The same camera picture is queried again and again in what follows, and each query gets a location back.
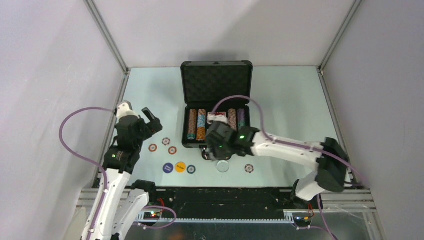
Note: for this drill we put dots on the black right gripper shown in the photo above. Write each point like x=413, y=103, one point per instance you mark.
x=210, y=145

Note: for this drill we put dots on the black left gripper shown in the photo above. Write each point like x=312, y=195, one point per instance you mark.
x=152, y=126

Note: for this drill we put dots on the green blue poker chip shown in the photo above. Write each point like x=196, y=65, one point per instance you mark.
x=191, y=169

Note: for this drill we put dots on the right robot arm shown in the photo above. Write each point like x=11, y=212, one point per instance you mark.
x=327, y=160

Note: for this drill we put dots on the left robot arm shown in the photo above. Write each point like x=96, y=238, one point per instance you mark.
x=107, y=221

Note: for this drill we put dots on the red dice set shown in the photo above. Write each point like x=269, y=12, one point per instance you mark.
x=212, y=115

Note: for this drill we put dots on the clear dealer button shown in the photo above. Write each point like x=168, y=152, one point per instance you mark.
x=223, y=166

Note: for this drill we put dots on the white red poker chip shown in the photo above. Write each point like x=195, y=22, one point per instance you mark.
x=166, y=141

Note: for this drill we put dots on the orange poker chip at edge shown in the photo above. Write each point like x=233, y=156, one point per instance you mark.
x=152, y=147

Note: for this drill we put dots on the pink brown chip stack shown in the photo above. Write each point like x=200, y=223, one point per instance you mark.
x=232, y=119

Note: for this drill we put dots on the blue orange chip stack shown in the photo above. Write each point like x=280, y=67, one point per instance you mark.
x=201, y=125

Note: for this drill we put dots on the purple green chip stack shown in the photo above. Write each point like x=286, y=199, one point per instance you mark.
x=241, y=118

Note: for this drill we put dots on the brown white poker chip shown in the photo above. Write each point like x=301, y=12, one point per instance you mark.
x=249, y=168

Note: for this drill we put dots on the yellow big blind button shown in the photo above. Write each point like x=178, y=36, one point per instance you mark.
x=180, y=167

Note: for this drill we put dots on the blue small blind button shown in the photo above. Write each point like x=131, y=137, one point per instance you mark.
x=168, y=168

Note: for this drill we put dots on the black poker case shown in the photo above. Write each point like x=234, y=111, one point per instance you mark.
x=205, y=83

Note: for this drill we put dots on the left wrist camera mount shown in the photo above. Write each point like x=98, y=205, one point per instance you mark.
x=124, y=109

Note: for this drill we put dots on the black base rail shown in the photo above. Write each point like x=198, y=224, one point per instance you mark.
x=229, y=203

